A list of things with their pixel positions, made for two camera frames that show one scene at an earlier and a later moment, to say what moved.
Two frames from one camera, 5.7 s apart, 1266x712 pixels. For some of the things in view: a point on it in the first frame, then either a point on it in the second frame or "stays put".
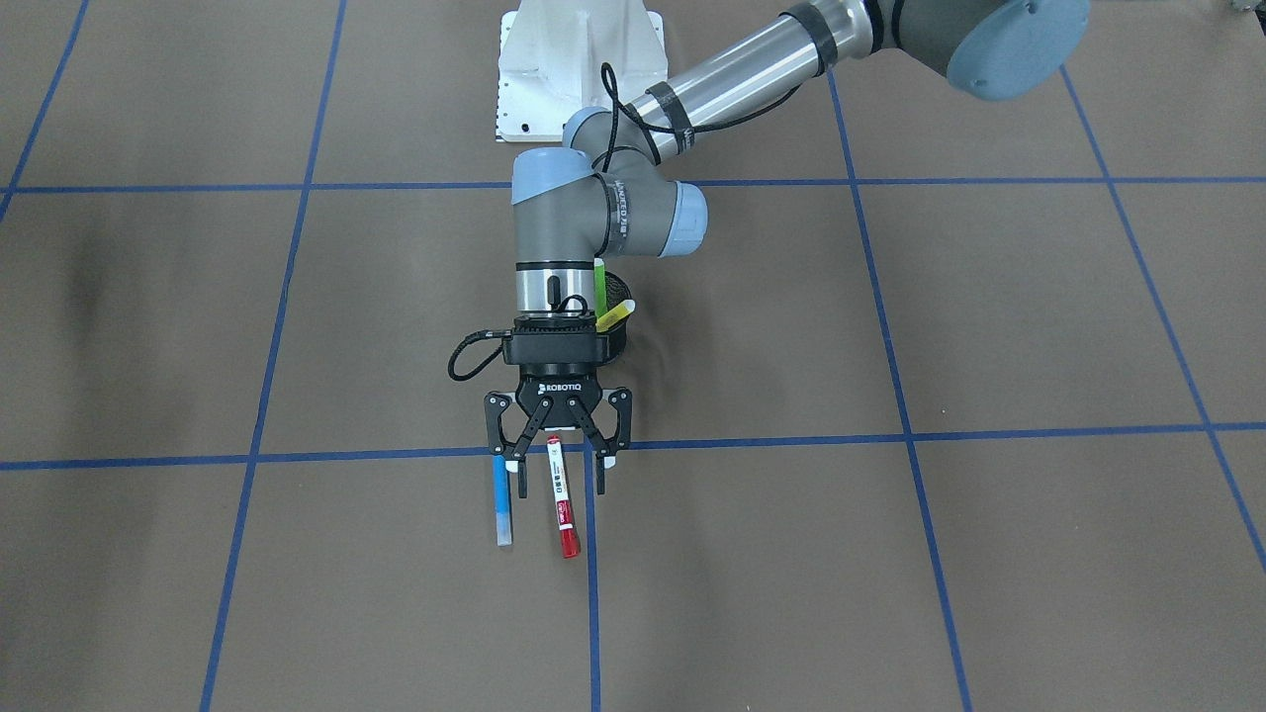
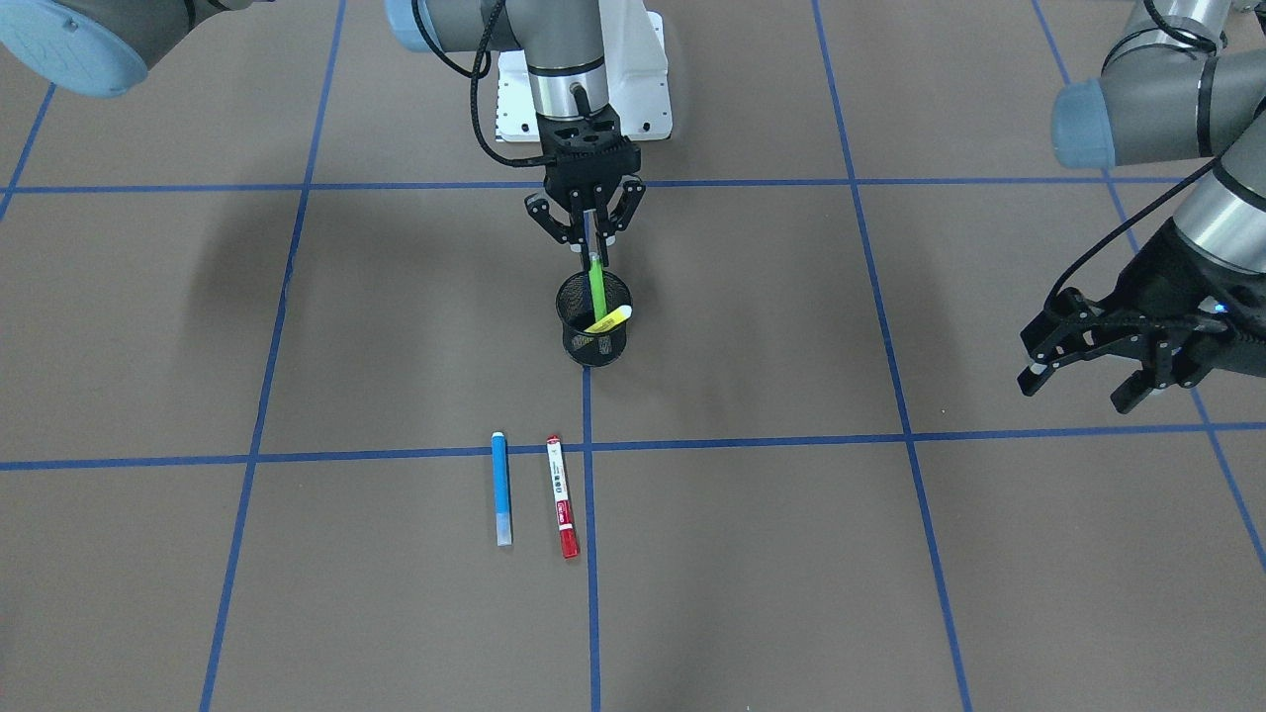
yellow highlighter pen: [614, 315] stays put
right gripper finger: [606, 450] -> [1164, 363]
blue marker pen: [502, 501] stays put
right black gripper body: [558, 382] -> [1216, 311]
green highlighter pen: [599, 288] stays put
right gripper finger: [512, 452] -> [1062, 333]
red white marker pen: [569, 542] stays put
